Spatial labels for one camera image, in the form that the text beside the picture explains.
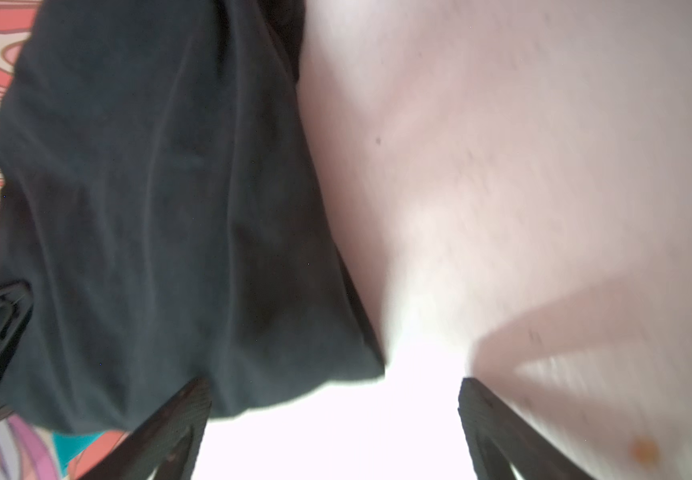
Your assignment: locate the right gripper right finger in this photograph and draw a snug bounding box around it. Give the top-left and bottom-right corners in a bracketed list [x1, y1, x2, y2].
[458, 378, 592, 480]

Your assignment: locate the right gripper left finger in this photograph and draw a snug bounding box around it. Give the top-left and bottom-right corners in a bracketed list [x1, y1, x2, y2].
[83, 378, 211, 480]

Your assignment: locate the black t shirt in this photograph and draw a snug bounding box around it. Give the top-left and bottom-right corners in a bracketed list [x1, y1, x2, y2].
[0, 0, 384, 434]

